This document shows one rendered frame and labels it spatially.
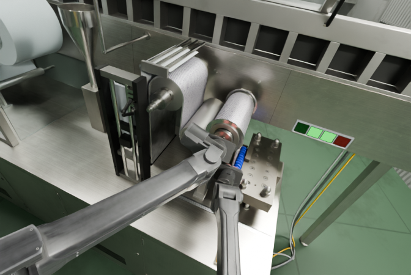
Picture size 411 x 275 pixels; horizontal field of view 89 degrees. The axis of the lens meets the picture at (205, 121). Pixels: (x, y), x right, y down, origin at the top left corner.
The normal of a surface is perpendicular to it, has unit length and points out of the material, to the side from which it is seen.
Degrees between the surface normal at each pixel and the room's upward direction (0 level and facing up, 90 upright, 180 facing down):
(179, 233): 0
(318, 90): 90
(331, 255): 0
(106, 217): 18
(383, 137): 90
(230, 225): 6
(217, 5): 90
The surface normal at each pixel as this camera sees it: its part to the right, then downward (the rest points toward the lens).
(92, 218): 0.35, -0.75
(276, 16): -0.37, 0.54
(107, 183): 0.14, -0.78
